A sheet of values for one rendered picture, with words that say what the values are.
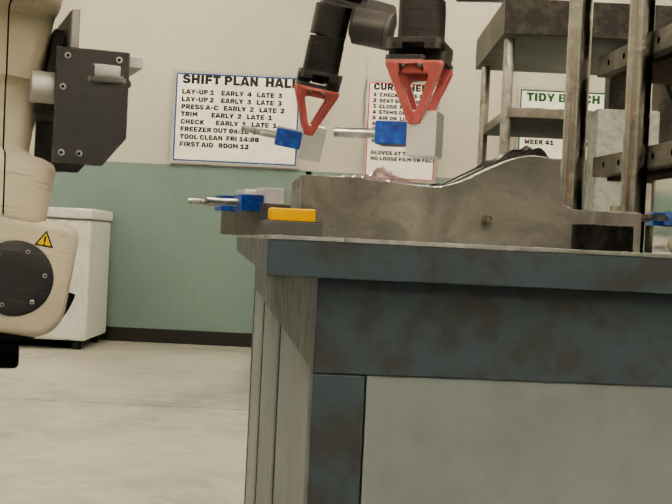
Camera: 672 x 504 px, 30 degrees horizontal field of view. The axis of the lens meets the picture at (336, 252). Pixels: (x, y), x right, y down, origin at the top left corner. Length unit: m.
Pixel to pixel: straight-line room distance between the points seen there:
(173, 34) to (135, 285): 1.85
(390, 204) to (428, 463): 0.66
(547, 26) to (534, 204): 4.59
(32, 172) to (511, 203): 0.68
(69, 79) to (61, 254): 0.24
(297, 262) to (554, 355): 0.26
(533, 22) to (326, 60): 4.49
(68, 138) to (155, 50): 7.48
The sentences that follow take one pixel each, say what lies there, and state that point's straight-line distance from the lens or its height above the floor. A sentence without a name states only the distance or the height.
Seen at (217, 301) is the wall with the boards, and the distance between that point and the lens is 9.06.
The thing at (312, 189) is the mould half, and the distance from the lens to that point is 1.77.
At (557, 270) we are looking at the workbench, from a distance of 1.18.
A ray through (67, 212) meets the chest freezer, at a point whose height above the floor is 0.90.
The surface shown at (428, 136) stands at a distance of 1.48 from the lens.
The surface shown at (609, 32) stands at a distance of 6.44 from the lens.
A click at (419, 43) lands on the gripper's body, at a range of 1.48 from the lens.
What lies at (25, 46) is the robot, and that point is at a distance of 1.80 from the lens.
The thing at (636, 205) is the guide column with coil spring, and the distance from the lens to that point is 2.78.
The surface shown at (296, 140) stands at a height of 0.95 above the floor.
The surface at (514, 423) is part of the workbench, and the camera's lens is 1.20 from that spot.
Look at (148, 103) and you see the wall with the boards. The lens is 9.17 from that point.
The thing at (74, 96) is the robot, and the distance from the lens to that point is 1.75.
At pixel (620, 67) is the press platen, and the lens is 3.03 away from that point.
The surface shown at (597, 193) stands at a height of 1.09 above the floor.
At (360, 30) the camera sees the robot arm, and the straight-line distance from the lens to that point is 1.92.
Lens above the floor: 0.80
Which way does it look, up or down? level
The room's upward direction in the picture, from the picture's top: 3 degrees clockwise
